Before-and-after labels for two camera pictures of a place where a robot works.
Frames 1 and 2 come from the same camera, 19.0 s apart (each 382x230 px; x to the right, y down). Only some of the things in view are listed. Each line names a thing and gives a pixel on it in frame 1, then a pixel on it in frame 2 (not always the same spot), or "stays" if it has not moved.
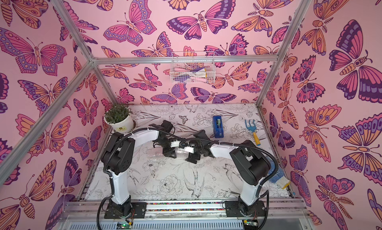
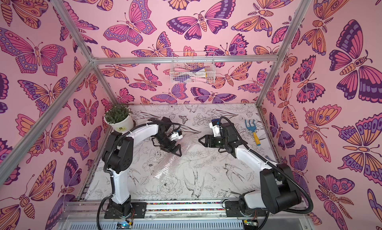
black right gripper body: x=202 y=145 → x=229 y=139
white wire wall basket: x=190 y=67 stays
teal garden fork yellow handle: x=253 y=128 stays
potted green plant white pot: x=119 y=116 stays
